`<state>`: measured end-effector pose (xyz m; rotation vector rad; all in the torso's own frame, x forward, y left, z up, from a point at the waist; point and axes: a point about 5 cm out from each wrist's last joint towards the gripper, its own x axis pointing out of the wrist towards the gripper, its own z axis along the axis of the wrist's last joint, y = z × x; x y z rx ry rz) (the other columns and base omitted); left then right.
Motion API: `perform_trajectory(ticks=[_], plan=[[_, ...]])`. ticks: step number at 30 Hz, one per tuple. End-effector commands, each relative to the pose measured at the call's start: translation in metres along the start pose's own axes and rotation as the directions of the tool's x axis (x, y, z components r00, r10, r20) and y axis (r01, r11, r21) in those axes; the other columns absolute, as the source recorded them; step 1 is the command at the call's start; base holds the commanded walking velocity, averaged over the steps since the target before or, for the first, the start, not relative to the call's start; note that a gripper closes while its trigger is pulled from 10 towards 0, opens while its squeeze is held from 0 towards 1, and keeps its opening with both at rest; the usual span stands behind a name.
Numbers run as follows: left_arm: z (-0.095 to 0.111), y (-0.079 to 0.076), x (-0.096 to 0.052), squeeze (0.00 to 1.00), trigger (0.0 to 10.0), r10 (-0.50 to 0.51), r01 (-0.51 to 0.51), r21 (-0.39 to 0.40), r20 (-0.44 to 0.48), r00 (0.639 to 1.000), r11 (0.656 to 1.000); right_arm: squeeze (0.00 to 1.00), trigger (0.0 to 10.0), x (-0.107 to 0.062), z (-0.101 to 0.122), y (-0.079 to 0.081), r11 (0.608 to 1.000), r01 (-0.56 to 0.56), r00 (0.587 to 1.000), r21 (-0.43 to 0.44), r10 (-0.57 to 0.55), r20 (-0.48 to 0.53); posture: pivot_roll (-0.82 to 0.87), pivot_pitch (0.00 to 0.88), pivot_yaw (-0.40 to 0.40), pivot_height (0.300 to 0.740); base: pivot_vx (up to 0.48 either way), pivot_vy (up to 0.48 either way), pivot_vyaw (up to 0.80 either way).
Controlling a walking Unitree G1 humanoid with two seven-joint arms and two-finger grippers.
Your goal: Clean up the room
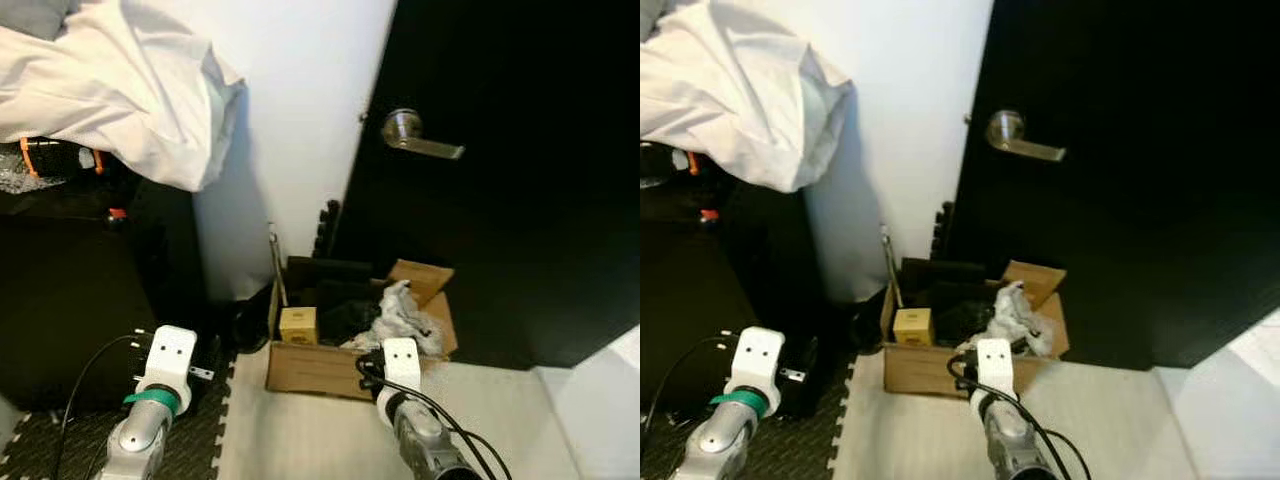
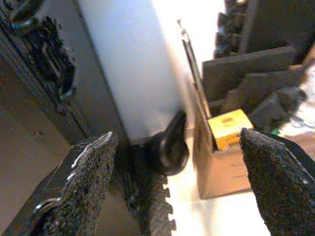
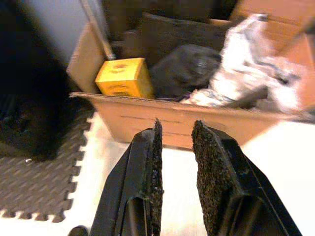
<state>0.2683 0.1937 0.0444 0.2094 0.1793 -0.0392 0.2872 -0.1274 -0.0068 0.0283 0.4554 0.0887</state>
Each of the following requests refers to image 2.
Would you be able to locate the thin black metal rod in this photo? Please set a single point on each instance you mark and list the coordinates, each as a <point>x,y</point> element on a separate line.
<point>194,68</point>

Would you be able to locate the black kettlebell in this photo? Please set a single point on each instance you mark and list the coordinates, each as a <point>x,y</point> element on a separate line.
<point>167,152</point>

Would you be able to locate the brown cardboard box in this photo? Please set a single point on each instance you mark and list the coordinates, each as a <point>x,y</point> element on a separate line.
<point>221,172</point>

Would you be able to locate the grey crumpled bag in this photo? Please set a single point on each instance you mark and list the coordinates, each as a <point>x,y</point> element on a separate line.
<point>278,108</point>

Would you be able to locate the black foam puzzle mat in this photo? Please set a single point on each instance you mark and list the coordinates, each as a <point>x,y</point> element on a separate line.
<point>147,201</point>

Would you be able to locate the yellow small box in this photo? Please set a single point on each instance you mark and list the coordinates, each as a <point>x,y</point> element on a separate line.
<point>229,125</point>

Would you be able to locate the white door panel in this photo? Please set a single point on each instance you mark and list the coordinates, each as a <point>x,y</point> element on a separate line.
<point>137,61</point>

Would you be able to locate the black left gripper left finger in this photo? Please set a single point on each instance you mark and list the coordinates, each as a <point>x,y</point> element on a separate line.
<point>81,186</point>

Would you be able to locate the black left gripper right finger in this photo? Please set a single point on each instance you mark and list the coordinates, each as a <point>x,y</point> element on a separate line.
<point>283,184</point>

